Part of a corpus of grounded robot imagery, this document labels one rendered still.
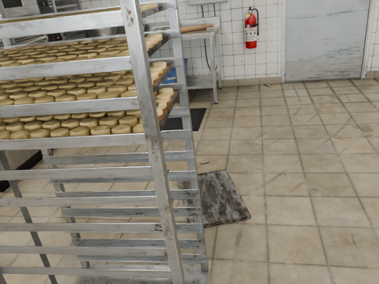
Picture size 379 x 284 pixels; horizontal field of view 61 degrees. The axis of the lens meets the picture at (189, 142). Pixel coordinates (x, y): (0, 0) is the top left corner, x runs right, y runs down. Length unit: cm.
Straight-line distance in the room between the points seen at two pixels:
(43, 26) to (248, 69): 411
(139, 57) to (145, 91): 7
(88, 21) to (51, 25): 8
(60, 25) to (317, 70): 432
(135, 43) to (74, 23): 14
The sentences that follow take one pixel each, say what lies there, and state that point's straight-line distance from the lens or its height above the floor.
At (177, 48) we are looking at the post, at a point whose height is 118.
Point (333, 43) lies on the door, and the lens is 481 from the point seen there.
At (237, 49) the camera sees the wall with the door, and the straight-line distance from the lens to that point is 467.
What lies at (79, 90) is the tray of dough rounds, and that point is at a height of 115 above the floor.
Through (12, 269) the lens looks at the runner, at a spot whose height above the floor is 61.
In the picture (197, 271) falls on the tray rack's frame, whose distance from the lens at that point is 164.
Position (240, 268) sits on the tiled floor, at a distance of 184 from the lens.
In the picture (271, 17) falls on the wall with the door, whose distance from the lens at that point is 462.
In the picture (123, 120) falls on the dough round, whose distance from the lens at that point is 88.
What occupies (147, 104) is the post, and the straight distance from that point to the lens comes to 70.
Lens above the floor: 136
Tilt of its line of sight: 26 degrees down
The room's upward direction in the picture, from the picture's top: 7 degrees counter-clockwise
